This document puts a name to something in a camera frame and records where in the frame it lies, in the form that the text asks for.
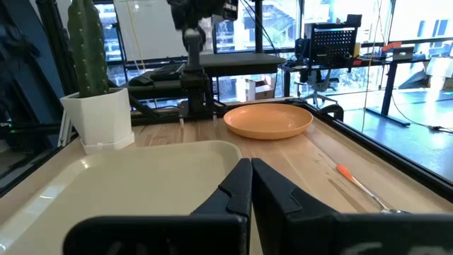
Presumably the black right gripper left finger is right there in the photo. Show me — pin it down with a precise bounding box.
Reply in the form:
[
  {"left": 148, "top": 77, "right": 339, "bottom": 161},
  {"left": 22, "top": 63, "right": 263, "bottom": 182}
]
[{"left": 62, "top": 157, "right": 253, "bottom": 255}]

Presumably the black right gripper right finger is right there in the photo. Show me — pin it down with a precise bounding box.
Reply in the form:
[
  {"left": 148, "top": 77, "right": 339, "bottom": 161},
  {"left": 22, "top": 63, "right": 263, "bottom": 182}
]
[{"left": 251, "top": 157, "right": 453, "bottom": 255}]

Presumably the orange-handled metal spoon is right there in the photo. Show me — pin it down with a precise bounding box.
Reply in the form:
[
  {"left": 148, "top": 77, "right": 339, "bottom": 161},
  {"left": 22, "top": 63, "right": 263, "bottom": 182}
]
[{"left": 336, "top": 164, "right": 410, "bottom": 215}]

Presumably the orange plate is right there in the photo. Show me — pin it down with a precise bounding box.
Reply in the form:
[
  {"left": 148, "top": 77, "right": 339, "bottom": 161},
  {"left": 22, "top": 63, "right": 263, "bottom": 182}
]
[{"left": 223, "top": 103, "right": 314, "bottom": 140}]

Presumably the cream plastic tray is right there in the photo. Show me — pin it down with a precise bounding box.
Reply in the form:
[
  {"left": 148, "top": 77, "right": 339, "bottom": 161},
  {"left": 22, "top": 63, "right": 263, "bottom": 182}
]
[{"left": 0, "top": 140, "right": 243, "bottom": 255}]

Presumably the black clamp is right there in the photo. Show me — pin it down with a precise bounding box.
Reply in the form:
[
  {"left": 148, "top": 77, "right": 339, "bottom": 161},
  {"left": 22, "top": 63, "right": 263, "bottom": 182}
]
[{"left": 320, "top": 104, "right": 345, "bottom": 122}]

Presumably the grey office chair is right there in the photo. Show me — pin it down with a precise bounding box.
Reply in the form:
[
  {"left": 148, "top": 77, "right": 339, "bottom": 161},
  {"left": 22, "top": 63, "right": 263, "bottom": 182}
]
[{"left": 295, "top": 69, "right": 339, "bottom": 107}]

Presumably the cardboard box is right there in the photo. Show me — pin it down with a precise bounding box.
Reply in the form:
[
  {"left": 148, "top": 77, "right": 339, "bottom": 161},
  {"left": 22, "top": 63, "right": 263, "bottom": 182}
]
[{"left": 246, "top": 76, "right": 277, "bottom": 102}]

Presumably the white plant pot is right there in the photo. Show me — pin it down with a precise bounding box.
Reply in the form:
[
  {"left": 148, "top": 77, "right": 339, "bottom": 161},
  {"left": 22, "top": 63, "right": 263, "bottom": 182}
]
[{"left": 59, "top": 87, "right": 136, "bottom": 156}]

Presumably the black standing desk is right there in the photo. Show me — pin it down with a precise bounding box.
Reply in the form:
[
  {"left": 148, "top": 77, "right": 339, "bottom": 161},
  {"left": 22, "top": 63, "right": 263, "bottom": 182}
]
[{"left": 279, "top": 52, "right": 453, "bottom": 128}]

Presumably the grey laptop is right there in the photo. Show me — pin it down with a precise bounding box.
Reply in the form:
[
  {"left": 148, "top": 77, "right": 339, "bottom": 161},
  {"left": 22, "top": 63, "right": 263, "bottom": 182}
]
[{"left": 391, "top": 45, "right": 415, "bottom": 62}]

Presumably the orange tool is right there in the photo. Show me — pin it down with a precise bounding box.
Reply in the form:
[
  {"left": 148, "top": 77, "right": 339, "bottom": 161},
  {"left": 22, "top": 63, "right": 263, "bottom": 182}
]
[{"left": 381, "top": 41, "right": 403, "bottom": 52}]

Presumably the whiteboard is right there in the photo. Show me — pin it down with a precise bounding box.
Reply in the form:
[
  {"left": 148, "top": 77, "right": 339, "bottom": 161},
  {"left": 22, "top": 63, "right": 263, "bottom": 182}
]
[{"left": 113, "top": 0, "right": 188, "bottom": 62}]

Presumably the green cactus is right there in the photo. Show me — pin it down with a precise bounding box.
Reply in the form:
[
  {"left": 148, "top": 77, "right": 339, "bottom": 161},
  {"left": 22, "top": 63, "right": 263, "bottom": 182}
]
[{"left": 67, "top": 0, "right": 110, "bottom": 98}]

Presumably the black aluminium table frame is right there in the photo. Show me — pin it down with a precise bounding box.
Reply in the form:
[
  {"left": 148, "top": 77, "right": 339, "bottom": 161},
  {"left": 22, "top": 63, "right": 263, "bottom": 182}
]
[{"left": 0, "top": 97, "right": 453, "bottom": 203}]

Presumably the black floor cable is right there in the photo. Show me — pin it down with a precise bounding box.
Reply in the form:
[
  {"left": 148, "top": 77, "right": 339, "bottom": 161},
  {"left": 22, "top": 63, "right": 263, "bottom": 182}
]
[{"left": 390, "top": 93, "right": 453, "bottom": 134}]

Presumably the yellow cable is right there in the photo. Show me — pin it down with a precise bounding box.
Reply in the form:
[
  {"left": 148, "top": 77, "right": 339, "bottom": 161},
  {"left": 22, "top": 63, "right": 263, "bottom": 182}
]
[
  {"left": 360, "top": 0, "right": 383, "bottom": 132},
  {"left": 125, "top": 0, "right": 147, "bottom": 71}
]

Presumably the white bracket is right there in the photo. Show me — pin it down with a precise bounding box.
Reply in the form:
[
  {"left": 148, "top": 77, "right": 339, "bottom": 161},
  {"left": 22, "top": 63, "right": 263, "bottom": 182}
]
[{"left": 57, "top": 111, "right": 74, "bottom": 148}]

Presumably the black diagonal frame strut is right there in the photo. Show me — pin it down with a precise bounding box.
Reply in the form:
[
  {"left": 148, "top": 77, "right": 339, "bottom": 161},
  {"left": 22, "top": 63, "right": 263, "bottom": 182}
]
[{"left": 35, "top": 0, "right": 79, "bottom": 96}]

